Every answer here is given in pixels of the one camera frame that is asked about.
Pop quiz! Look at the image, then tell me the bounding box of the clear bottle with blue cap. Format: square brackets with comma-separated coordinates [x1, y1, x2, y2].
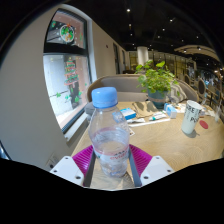
[88, 86, 131, 178]

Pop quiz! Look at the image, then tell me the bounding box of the window with festive decorations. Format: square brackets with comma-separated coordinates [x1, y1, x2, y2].
[42, 8, 93, 134]

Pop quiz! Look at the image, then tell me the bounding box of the green potted plant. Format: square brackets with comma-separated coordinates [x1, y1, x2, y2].
[134, 60, 179, 109]

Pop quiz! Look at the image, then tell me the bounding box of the grey curved sofa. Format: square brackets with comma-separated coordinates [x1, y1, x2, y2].
[84, 73, 199, 116]

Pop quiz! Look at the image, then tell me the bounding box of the small blue box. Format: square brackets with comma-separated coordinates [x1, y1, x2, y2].
[119, 107, 138, 121]

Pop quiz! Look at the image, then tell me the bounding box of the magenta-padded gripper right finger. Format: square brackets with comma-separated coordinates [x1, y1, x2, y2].
[128, 143, 175, 188]

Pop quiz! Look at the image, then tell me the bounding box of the light blue box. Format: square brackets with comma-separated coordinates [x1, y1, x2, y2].
[163, 102, 178, 119]

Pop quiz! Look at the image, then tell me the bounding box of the white tube with teal cap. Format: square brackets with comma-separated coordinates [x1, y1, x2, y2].
[148, 112, 168, 122]

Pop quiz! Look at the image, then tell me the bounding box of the flat round red coaster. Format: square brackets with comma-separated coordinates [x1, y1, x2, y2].
[199, 119, 209, 130]

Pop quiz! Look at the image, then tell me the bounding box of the group of dining chairs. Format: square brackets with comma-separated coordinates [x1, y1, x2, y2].
[183, 71, 224, 111]

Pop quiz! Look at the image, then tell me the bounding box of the white mug with dark lettering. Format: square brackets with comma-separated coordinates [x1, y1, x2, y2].
[180, 99, 204, 135]

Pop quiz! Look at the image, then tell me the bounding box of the group of ceiling lights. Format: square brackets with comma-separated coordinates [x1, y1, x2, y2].
[124, 6, 221, 74]

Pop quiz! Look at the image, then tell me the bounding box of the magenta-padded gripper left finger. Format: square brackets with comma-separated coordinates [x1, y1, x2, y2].
[49, 144, 98, 188]

